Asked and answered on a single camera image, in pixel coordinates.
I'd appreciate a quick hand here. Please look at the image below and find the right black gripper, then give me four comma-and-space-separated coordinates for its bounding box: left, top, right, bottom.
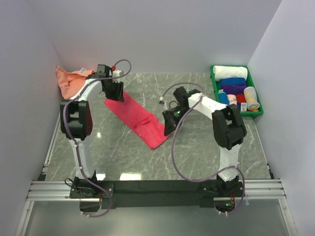
162, 106, 192, 137

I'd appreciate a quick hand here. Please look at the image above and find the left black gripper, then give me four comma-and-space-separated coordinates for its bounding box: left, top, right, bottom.
103, 80, 125, 102

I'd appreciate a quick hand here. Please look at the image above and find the yellow grey patterned towel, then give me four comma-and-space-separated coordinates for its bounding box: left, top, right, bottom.
244, 87, 260, 110

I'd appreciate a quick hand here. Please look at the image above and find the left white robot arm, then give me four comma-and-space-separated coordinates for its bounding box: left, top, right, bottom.
60, 64, 125, 198

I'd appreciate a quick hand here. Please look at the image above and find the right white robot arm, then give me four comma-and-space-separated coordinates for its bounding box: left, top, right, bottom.
162, 87, 247, 196

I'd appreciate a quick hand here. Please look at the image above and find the white label on salmon towel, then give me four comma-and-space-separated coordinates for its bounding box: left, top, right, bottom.
79, 68, 87, 75

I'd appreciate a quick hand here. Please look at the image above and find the salmon orange towel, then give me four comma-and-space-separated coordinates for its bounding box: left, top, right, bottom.
56, 66, 94, 99

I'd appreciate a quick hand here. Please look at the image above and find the light blue rolled towel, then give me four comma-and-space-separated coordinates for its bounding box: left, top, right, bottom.
219, 92, 229, 106

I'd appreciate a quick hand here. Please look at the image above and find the pink white rolled towel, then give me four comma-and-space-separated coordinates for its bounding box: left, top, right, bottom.
227, 94, 238, 105

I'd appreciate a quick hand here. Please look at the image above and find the purple rolled towel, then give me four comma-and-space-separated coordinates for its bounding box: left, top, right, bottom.
221, 84, 247, 95

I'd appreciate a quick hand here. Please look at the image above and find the red rolled towel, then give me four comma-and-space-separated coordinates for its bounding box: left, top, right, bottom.
236, 93, 247, 112

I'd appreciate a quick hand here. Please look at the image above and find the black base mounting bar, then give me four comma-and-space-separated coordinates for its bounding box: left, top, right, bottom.
69, 179, 244, 212

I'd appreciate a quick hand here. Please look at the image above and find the green plastic bin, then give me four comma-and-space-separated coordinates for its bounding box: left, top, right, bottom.
209, 64, 264, 116

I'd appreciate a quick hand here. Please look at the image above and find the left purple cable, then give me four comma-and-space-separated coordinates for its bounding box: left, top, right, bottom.
63, 59, 132, 218

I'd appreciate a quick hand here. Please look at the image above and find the purple cable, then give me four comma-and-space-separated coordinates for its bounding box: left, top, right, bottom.
159, 83, 246, 216
63, 59, 132, 218

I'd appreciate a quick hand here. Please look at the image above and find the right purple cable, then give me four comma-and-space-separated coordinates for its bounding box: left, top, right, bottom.
159, 83, 246, 216

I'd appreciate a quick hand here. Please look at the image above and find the aluminium rail frame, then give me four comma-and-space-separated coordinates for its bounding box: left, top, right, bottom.
18, 100, 298, 236

